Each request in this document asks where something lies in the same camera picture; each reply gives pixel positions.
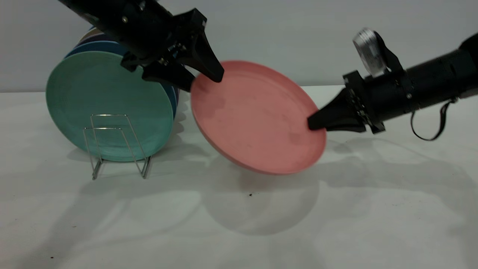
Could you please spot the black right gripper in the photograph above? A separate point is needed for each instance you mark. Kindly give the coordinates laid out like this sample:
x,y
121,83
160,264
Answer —
x,y
381,97

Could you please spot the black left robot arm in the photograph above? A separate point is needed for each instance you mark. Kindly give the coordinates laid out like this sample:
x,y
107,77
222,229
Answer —
x,y
112,18

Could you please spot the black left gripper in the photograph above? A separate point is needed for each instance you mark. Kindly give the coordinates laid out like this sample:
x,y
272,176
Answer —
x,y
171,35

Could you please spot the beige plate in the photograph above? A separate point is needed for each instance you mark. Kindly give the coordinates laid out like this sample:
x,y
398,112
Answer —
x,y
95,34

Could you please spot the pink plate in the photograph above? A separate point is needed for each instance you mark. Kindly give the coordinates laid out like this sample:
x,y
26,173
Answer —
x,y
257,119

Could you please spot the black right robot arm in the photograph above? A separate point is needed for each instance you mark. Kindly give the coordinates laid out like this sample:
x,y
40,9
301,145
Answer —
x,y
440,74

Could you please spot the green plate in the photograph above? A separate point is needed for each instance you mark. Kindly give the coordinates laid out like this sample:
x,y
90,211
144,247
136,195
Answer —
x,y
93,89

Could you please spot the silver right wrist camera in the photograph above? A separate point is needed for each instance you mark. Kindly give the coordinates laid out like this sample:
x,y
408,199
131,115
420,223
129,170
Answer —
x,y
368,50

